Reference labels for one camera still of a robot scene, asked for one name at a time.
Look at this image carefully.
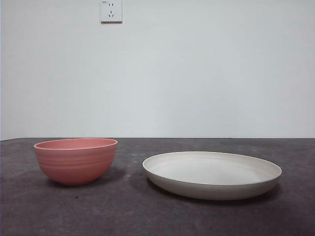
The red ribbed bowl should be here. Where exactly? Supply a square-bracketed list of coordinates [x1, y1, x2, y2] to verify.
[33, 138, 118, 186]

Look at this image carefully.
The white round plate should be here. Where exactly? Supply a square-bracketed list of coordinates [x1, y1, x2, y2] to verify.
[142, 151, 283, 201]

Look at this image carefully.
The white wall socket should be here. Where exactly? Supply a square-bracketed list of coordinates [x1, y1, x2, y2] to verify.
[100, 0, 123, 25]

